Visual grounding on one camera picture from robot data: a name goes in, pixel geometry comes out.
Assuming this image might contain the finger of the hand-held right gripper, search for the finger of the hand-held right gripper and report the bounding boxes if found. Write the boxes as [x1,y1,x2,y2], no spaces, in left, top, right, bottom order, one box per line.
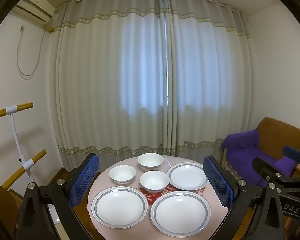
[282,145,300,165]
[252,157,290,183]

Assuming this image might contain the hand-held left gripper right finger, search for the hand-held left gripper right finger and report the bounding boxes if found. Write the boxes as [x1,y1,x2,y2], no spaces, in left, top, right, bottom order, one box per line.
[202,155,287,240]

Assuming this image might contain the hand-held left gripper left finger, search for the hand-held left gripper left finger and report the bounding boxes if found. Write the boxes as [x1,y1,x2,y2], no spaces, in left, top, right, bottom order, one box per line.
[16,153,100,240]

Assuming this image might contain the white plate grey rim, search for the white plate grey rim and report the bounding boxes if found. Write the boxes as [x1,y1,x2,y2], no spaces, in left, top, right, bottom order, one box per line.
[150,191,212,236]
[167,162,208,191]
[91,186,148,229]

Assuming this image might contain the white bowl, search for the white bowl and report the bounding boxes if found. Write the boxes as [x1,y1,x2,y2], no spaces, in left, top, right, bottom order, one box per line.
[139,170,170,194]
[109,165,137,186]
[137,153,164,172]

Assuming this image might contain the pink round tablecloth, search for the pink round tablecloth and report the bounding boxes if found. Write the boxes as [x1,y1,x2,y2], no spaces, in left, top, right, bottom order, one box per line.
[87,155,230,240]

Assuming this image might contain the purple blanket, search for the purple blanket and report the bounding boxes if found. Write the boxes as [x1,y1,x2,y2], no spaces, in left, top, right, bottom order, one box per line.
[221,129,298,187]

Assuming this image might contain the brown armchair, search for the brown armchair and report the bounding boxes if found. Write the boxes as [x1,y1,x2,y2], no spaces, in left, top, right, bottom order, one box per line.
[222,117,300,230]

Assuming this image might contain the brown wooden chair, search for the brown wooden chair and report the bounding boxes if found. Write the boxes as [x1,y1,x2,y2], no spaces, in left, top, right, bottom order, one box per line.
[0,185,23,240]

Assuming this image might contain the wooden rack white joints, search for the wooden rack white joints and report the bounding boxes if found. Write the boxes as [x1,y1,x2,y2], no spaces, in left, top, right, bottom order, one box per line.
[0,102,47,190]

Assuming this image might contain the beige curtain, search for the beige curtain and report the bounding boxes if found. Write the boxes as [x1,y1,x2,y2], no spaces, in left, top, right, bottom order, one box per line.
[162,0,253,165]
[50,0,169,174]

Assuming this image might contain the white air conditioner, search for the white air conditioner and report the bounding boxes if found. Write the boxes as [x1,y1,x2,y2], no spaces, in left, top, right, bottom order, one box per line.
[15,0,56,27]

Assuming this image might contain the white air conditioner cable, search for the white air conditioner cable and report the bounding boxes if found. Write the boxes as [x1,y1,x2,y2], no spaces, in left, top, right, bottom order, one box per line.
[17,25,47,80]

